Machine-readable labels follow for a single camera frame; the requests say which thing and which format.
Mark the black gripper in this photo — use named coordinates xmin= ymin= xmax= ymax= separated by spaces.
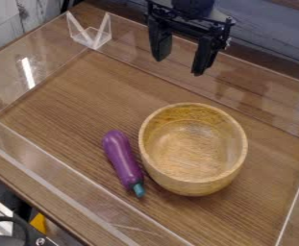
xmin=146 ymin=0 xmax=236 ymax=76

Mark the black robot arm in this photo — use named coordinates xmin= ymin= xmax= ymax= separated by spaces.
xmin=146 ymin=0 xmax=235 ymax=76

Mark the brown wooden bowl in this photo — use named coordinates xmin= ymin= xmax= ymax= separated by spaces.
xmin=138 ymin=103 xmax=248 ymax=197

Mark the black cable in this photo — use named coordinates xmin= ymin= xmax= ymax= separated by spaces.
xmin=0 ymin=216 xmax=30 ymax=246

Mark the purple toy eggplant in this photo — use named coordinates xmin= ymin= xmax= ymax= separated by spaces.
xmin=101 ymin=130 xmax=145 ymax=198

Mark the yellow black device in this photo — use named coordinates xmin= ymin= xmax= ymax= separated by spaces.
xmin=11 ymin=213 xmax=58 ymax=246

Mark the clear acrylic tray wall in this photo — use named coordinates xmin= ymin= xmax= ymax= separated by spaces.
xmin=0 ymin=5 xmax=299 ymax=246

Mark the clear acrylic corner bracket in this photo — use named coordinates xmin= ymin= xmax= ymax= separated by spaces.
xmin=65 ymin=12 xmax=112 ymax=50

